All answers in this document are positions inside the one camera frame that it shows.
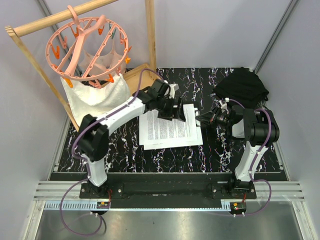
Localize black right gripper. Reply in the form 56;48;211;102
195;106;232;128

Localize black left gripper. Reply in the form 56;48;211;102
155;95;185;122

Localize printed paper sheet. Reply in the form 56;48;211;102
139;104;197;146
143;126;203;150

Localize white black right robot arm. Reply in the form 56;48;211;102
195;105;280;199

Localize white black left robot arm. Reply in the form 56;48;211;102
76;79;186;198

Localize black cloth bundle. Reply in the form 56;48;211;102
213;67;269;109

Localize sheer pink mesh garment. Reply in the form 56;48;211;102
78;39;122;75

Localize white towel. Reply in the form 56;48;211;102
60;74;130;125

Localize pink round clip hanger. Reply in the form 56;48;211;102
45;5;132;89

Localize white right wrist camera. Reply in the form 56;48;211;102
218;97;230;112

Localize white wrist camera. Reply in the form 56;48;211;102
218;97;230;112
168;83;179;99

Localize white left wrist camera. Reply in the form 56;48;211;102
168;83;179;99

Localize wooden drying rack frame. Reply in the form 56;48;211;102
4;0;169;131

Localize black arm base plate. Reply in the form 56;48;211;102
79;172;257;200

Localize aluminium rail frame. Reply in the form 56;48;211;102
24;164;320;240

